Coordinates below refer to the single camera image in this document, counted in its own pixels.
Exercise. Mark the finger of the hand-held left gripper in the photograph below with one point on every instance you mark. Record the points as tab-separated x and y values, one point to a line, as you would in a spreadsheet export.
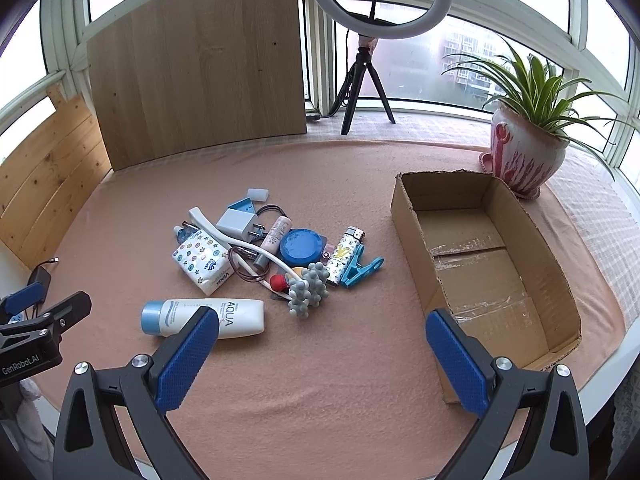
60	312
22	299

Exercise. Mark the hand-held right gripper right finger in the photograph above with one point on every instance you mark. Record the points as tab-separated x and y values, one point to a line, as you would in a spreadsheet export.
457	360

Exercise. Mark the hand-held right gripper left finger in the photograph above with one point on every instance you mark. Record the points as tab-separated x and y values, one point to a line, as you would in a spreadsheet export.
187	355

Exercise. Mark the white sunscreen tube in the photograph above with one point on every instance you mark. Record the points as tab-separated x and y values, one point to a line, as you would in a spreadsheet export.
240	317

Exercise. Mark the cardboard box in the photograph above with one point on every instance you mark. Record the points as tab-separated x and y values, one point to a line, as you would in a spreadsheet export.
480	270

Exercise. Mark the blue plastic clip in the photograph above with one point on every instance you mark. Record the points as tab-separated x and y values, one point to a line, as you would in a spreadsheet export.
360	270

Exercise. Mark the patterned white lighter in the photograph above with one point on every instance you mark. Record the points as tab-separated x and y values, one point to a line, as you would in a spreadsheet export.
342	260

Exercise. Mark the star print tissue pack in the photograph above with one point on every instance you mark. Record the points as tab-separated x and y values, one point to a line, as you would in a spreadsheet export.
200	262

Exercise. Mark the small red ball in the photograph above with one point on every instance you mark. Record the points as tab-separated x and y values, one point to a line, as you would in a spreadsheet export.
278	282

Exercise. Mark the pine plank panel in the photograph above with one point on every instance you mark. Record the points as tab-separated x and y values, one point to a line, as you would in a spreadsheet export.
50	180

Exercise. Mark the small blue bottle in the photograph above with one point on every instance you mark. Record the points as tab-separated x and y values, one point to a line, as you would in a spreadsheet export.
184	232

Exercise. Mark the grey knobby massage ball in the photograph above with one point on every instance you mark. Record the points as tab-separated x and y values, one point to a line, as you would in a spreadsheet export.
310	290

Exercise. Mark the white plug charger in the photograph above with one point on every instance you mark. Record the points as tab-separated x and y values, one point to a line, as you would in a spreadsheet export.
235	222

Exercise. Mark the small pink bottle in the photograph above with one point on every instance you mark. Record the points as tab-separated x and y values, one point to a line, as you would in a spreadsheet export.
277	235

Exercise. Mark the blue round lid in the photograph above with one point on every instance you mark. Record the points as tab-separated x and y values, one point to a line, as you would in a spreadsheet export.
301	247

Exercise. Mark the black card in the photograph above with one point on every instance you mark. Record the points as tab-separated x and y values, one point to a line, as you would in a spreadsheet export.
326	245

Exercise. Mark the translucent white cap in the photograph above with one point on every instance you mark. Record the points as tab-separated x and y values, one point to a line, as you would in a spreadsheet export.
258	194

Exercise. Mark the potted spider plant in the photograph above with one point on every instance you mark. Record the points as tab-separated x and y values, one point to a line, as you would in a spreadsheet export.
525	150

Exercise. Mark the large light wooden board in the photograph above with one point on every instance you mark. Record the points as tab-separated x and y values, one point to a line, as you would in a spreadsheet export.
195	60

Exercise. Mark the black tripod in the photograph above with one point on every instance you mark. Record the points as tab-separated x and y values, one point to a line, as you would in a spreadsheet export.
361	70

